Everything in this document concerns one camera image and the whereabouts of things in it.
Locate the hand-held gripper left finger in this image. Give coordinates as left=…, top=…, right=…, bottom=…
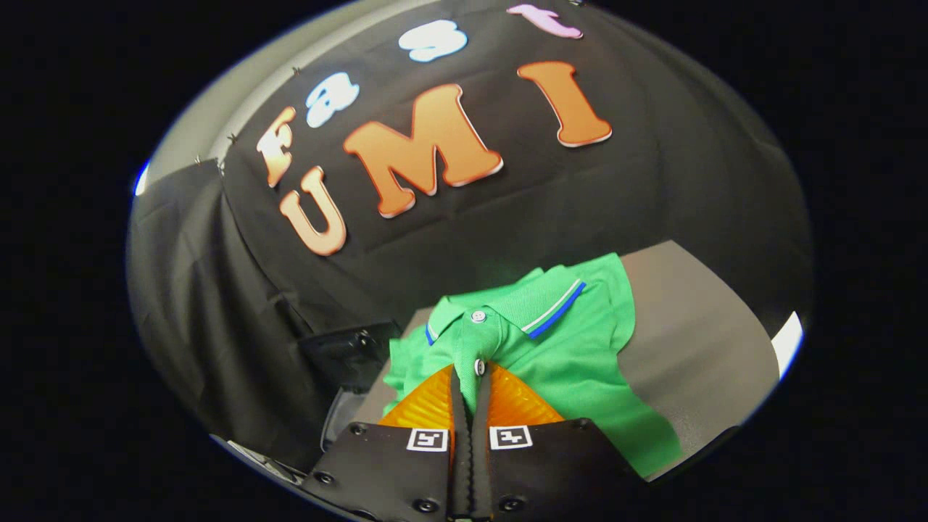
left=301, top=362, right=472, bottom=520

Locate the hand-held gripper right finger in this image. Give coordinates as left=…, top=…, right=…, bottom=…
left=470, top=362, right=646, bottom=520

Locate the green polo shirt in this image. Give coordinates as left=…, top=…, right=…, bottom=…
left=383, top=252, right=684, bottom=479

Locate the dark transparent washing machine lid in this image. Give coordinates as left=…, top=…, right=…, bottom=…
left=299, top=321, right=404, bottom=396

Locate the black backdrop cloth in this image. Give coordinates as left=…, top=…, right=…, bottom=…
left=129, top=0, right=813, bottom=472

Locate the row of black cloth clips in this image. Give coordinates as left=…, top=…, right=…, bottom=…
left=192, top=65, right=302, bottom=172

